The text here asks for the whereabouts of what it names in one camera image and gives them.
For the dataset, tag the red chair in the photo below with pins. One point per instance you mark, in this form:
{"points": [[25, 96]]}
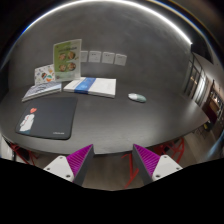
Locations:
{"points": [[25, 155], [174, 148]]}

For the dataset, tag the white wall paper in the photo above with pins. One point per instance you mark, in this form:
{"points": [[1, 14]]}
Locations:
{"points": [[94, 56], [108, 57], [120, 59], [84, 56]]}

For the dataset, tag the green menu sign stand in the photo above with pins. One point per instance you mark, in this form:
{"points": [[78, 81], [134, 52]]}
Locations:
{"points": [[67, 60]]}

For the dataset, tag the red chair right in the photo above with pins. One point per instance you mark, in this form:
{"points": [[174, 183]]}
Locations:
{"points": [[174, 148]]}

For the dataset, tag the white grey computer mouse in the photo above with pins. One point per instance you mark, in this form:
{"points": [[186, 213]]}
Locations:
{"points": [[137, 97]]}

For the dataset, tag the grey striped book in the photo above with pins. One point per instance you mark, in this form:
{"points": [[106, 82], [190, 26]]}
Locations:
{"points": [[42, 90]]}

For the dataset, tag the white book with blue band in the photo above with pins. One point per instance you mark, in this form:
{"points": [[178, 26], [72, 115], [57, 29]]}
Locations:
{"points": [[93, 86]]}

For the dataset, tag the small colourful picture card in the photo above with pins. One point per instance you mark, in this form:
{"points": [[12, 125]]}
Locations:
{"points": [[44, 74]]}

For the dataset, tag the red chair left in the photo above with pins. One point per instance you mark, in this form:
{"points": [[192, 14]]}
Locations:
{"points": [[25, 155]]}

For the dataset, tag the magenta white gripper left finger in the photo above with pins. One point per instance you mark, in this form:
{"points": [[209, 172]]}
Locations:
{"points": [[73, 167]]}

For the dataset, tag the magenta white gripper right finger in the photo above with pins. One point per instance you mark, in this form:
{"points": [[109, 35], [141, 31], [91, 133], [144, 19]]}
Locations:
{"points": [[153, 167]]}

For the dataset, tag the black mouse pad with figure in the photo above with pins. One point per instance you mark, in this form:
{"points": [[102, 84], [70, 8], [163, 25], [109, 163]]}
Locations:
{"points": [[48, 118]]}

